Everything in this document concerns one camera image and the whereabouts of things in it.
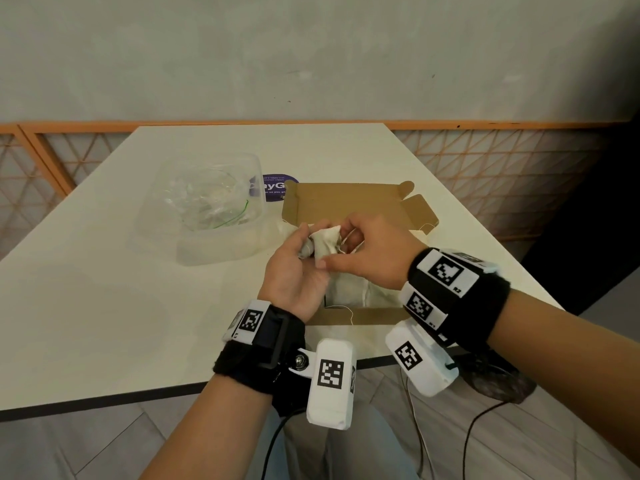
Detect person's left hand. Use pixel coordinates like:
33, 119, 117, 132
257, 219, 341, 323

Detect person's right hand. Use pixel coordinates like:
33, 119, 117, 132
316, 213, 431, 291

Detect bunch of tea bags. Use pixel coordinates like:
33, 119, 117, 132
299, 225, 363, 261

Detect rows of packed tea bags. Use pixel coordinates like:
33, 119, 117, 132
325, 272, 409, 311

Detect brown paper box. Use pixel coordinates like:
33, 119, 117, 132
281, 180, 440, 327

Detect clear plastic container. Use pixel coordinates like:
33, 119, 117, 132
137, 153, 266, 267

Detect person's right forearm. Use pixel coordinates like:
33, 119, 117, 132
487, 289, 640, 465

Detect person's left forearm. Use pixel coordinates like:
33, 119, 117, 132
139, 374, 276, 480

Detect black marker wristband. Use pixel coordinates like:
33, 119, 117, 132
213, 299, 307, 395
399, 248, 512, 353

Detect round purple sticker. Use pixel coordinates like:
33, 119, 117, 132
249, 173, 301, 203

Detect orange lattice fence panel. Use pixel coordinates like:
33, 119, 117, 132
17, 119, 631, 241
0, 124, 76, 258

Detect dark grey floor object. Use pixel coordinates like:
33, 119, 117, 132
457, 352, 539, 405

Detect grey trousers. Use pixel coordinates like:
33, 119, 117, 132
249, 394, 421, 480

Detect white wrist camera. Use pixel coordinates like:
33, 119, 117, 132
385, 319, 460, 398
292, 338, 357, 431

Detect black cable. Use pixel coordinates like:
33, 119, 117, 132
445, 362, 511, 480
259, 407, 306, 480

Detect thin white cable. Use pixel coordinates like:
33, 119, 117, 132
399, 369, 436, 480

